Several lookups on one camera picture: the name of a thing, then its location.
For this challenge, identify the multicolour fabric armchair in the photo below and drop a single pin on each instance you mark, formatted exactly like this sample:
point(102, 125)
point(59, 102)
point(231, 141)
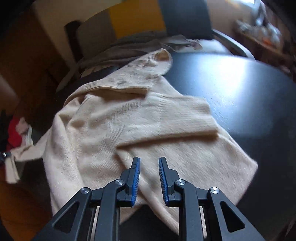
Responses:
point(188, 18)

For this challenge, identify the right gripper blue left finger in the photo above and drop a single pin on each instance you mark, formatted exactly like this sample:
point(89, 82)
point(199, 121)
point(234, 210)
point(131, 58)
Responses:
point(119, 193)

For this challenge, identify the red garment pile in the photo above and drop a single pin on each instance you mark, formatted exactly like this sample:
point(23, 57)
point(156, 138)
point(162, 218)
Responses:
point(14, 138)

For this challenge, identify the beige knit sweater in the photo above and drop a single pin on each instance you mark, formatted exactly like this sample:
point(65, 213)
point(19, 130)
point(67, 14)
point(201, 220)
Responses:
point(136, 112)

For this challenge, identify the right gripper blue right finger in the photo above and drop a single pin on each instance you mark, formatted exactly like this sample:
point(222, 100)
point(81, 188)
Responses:
point(182, 194)

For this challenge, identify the wooden desk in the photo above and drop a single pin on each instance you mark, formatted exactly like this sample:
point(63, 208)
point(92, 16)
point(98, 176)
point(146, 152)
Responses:
point(265, 43)

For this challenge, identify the grey hoodie on chair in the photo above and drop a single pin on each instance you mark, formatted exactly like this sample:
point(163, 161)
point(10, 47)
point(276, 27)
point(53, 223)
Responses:
point(132, 47)

